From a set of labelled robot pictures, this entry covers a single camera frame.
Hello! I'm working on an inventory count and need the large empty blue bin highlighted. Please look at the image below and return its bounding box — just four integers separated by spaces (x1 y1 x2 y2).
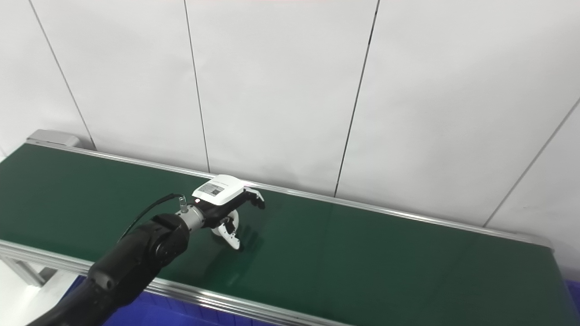
564 280 580 314

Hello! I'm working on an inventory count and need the green conveyor belt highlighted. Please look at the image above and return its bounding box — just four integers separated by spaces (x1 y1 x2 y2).
0 140 580 326
0 144 580 326

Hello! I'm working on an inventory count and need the grey conveyor motor housing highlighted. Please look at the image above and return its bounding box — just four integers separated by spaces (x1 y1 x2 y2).
26 129 82 148

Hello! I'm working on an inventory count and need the white ring gear part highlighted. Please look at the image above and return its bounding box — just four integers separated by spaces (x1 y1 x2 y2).
217 210 240 236

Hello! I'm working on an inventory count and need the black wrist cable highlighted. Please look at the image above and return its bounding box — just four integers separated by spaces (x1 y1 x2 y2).
118 193 188 244

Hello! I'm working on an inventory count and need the blue bin with white parts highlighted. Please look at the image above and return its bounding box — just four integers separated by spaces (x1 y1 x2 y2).
68 275 281 326

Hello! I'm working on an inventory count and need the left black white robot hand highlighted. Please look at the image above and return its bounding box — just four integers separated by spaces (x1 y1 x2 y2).
192 174 266 251

